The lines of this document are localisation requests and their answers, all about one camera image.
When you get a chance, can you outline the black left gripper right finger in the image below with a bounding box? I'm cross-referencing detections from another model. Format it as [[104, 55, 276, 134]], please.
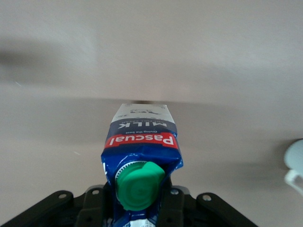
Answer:
[[159, 185, 258, 227]]

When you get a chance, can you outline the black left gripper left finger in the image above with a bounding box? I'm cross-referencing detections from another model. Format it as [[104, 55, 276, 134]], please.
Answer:
[[0, 183, 115, 227]]

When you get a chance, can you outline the blue white milk carton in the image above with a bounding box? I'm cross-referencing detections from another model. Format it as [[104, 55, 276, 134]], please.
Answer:
[[100, 103, 184, 227]]

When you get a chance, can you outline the small white cup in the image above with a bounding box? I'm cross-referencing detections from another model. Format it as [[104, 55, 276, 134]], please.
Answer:
[[283, 139, 303, 192]]

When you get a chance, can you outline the table cover mat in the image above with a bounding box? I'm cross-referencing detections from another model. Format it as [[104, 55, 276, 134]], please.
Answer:
[[0, 0, 303, 227]]

